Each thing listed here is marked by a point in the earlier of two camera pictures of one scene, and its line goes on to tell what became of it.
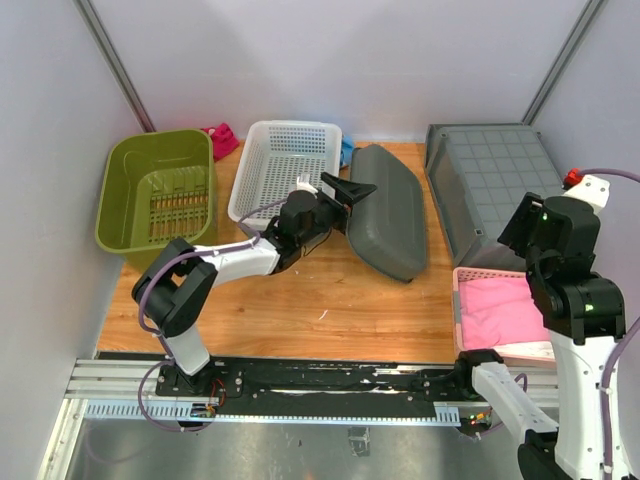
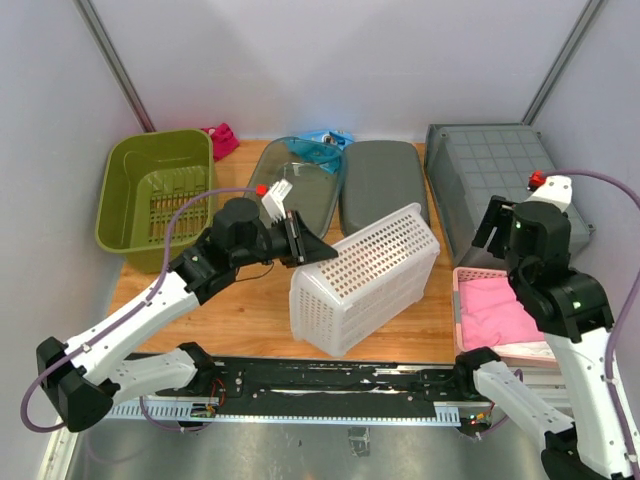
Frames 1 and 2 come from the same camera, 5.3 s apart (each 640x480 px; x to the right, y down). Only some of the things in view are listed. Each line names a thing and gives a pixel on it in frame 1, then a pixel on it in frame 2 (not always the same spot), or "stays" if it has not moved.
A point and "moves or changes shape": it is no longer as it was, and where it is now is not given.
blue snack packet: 347,150 -> 323,147
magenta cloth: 224,140 stays
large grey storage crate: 479,174 stays
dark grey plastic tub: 386,229 moves or changes shape
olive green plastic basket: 156,187 stays
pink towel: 498,312 stays
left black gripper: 347,192 -> 304,245
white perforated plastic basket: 275,155 -> 336,304
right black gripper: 522,217 -> 498,214
